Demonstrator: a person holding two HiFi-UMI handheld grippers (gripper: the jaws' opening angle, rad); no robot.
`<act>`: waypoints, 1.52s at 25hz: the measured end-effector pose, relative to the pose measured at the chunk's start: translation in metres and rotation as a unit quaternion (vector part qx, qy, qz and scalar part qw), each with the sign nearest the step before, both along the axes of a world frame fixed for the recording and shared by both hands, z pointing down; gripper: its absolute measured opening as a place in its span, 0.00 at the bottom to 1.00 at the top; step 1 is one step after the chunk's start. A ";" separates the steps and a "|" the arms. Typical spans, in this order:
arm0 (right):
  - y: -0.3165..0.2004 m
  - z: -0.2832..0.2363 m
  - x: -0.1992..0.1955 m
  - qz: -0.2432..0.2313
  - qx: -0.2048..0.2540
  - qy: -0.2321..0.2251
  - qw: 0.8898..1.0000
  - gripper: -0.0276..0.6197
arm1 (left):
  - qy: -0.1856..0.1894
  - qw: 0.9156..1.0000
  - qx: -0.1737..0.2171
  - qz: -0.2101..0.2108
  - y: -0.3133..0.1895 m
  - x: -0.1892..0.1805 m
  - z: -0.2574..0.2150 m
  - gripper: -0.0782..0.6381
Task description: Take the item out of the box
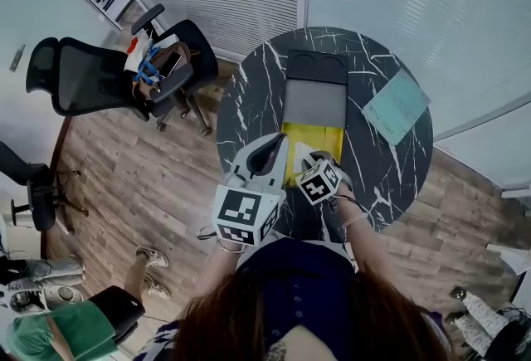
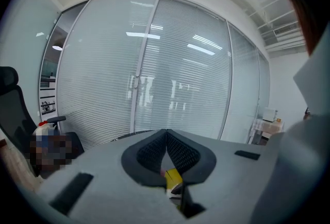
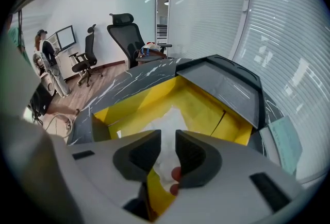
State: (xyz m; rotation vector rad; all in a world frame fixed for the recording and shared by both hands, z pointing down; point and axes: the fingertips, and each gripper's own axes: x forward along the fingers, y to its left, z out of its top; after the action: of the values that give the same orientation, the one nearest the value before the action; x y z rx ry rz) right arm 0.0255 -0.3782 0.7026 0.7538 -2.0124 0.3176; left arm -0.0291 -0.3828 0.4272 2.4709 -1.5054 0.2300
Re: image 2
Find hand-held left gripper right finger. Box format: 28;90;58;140
167;129;270;224

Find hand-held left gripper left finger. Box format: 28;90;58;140
36;129;187;224

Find yellow box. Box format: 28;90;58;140
161;167;184;198

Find white side table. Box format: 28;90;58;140
247;117;285;146

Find white red soft item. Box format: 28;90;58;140
36;119;59;136

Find white microwave oven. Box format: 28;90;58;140
262;107;279;123

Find white shelf unit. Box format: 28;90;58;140
39;73;57;116

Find black mesh office chair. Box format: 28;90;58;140
0;65;86;180

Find white ceiling air vent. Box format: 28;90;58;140
272;21;302;37

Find silver glass door handle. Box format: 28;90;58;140
133;67;142;91

